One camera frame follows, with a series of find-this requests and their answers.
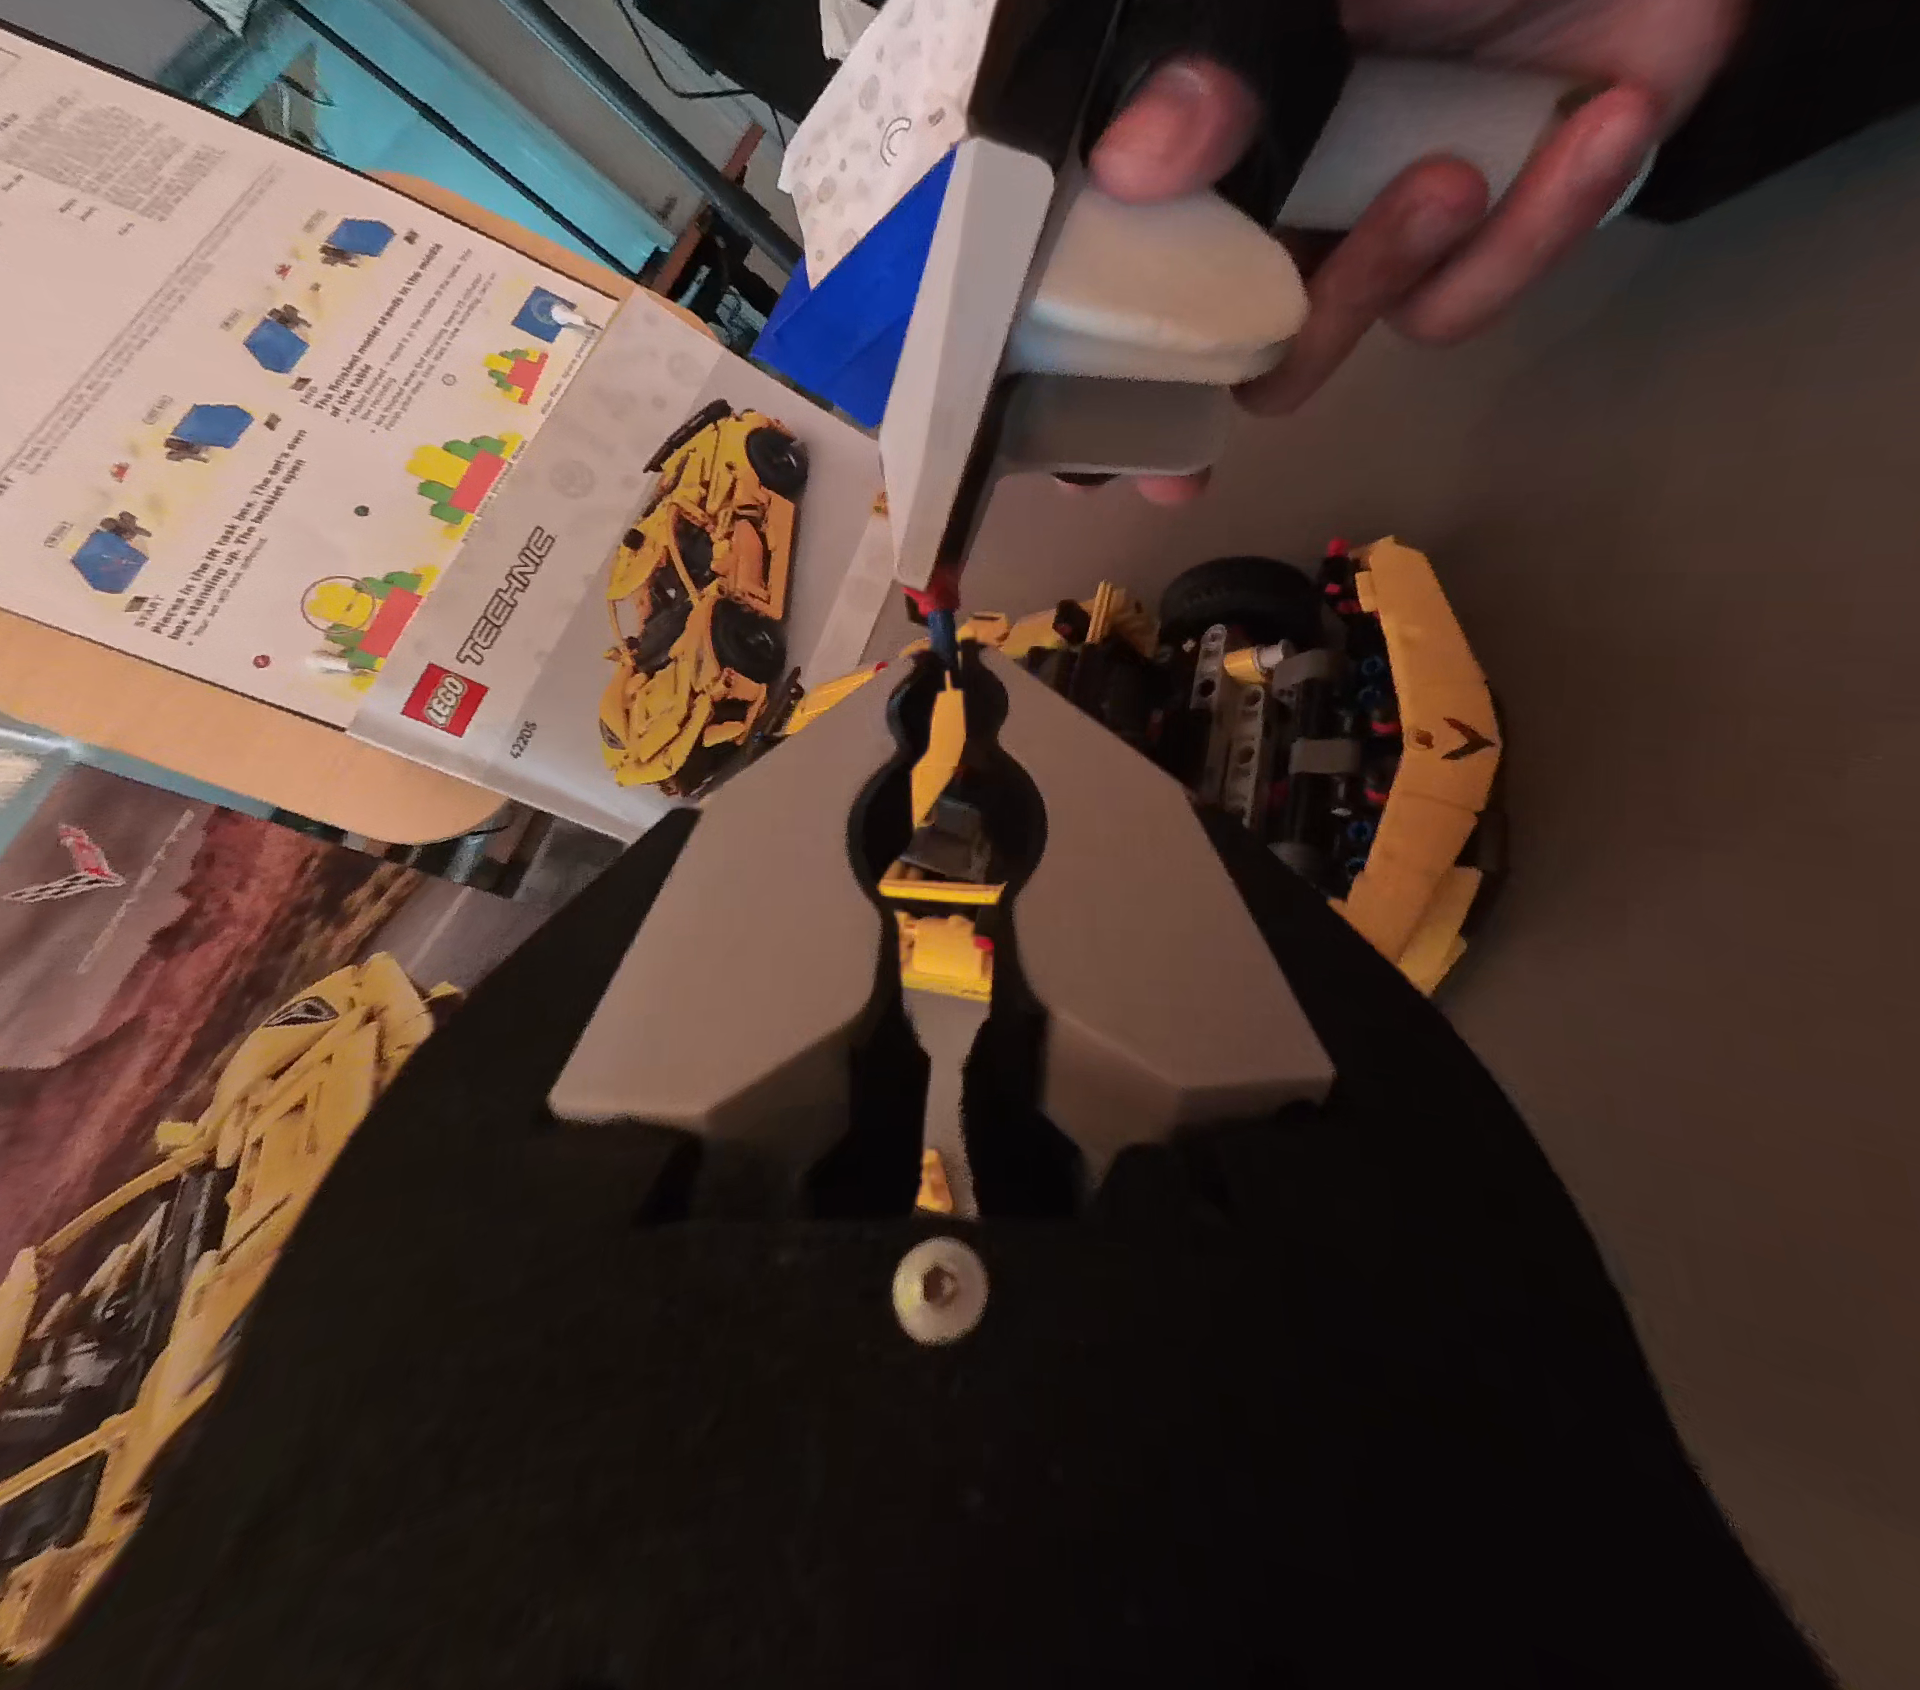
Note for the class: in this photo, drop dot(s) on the blue bin with paper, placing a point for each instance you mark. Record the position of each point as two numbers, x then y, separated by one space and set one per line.
900 70

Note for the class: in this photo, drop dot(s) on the dark toy car box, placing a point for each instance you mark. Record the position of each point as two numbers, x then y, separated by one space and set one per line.
179 939

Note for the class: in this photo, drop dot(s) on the yellow toy brick car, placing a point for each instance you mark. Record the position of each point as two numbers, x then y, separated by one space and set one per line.
1424 730

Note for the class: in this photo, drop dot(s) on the red bush blue pin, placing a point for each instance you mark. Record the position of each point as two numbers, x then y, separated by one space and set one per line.
939 607

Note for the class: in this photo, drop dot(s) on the grey metal pole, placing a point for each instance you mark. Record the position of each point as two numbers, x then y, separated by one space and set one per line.
525 11

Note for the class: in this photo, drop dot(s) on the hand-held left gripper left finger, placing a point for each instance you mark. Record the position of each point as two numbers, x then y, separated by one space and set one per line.
705 971

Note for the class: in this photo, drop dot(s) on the instruction sheet on cardboard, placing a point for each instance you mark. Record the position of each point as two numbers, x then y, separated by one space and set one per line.
179 338

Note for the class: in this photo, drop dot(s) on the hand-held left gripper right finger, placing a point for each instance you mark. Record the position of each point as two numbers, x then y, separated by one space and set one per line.
1184 971

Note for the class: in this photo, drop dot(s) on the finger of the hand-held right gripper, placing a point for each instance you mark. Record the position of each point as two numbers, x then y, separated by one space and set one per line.
961 338

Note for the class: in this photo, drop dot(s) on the car picture instruction booklet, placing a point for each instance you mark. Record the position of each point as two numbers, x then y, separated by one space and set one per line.
599 400

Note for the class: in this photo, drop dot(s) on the black monitor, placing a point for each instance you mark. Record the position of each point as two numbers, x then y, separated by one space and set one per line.
720 25

